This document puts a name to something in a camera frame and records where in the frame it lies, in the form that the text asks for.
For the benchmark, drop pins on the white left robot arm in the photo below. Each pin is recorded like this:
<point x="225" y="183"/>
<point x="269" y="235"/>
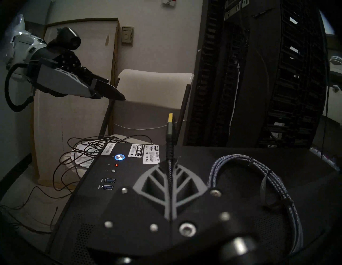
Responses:
<point x="24" y="45"/>

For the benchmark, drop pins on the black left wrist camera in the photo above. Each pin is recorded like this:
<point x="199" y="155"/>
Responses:
<point x="68" y="37"/>

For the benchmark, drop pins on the beige wall plate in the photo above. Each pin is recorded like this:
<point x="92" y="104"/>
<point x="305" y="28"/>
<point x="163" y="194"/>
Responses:
<point x="127" y="36"/>

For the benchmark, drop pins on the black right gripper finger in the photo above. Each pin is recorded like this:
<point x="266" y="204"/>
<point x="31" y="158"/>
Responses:
<point x="174" y="205"/>
<point x="167" y="205"/>

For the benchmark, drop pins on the black workstation tower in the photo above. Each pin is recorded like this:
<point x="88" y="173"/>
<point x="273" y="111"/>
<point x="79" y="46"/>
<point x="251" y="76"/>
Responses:
<point x="133" y="173"/>

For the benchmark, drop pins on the black server rack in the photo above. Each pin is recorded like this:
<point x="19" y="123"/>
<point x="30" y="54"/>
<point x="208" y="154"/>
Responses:
<point x="267" y="80"/>

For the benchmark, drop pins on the cream board with wooden edge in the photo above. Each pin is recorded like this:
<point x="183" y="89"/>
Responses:
<point x="66" y="120"/>

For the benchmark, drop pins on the cream folding chair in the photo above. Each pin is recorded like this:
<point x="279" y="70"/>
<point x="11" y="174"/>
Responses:
<point x="155" y="85"/>

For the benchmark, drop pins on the white pink packet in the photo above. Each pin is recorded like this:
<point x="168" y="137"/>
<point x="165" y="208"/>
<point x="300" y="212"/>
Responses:
<point x="324" y="157"/>

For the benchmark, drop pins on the red and white tag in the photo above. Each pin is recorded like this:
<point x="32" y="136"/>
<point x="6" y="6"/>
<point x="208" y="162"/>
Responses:
<point x="171" y="2"/>

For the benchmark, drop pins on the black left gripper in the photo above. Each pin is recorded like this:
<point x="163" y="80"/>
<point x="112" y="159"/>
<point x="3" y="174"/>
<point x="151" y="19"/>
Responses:
<point x="58" y="77"/>

